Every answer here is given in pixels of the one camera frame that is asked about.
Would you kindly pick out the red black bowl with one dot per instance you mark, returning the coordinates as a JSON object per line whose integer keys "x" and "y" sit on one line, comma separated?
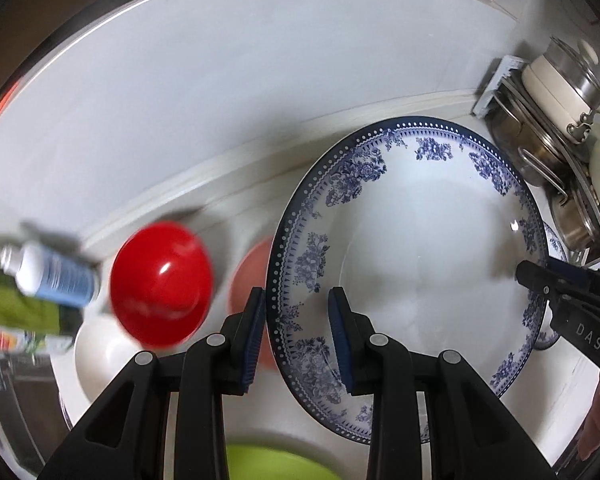
{"x": 161, "y": 285}

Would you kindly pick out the blue pump bottle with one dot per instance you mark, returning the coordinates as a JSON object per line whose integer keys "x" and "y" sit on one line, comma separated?
{"x": 43, "y": 273}

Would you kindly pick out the white pot rack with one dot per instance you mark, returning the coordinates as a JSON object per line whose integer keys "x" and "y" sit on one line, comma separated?
{"x": 507, "y": 72}

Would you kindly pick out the cream pot with steel lid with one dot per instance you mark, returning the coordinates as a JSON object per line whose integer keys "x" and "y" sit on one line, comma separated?
{"x": 562, "y": 83}

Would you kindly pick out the cream white bowl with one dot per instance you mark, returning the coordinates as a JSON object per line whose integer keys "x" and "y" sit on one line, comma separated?
{"x": 101, "y": 350}

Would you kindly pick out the steel pot upper left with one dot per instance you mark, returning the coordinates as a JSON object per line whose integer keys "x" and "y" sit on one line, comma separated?
{"x": 526, "y": 144}

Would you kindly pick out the pink bowl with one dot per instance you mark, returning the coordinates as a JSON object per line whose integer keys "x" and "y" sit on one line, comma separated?
{"x": 251, "y": 272}

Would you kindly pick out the steel pot lower right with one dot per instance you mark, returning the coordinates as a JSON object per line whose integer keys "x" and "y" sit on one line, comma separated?
{"x": 575, "y": 210}

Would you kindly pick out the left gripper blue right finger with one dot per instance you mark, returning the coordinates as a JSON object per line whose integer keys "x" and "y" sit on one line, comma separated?
{"x": 369, "y": 362}

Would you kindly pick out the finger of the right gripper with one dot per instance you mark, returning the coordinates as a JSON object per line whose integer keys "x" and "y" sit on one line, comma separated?
{"x": 570, "y": 273}
{"x": 537, "y": 278}

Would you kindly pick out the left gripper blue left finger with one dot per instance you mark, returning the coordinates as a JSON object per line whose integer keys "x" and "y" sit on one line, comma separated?
{"x": 243, "y": 331}

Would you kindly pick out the green dish soap bottle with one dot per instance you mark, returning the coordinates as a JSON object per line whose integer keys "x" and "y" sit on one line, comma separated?
{"x": 33, "y": 326}

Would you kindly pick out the green plate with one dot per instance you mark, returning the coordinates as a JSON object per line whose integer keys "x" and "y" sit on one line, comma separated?
{"x": 255, "y": 462}

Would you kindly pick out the person's right hand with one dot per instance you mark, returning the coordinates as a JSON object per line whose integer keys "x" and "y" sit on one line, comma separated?
{"x": 589, "y": 441}

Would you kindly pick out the stainless steel sink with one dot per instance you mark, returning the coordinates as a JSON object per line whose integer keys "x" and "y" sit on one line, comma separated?
{"x": 33, "y": 421}

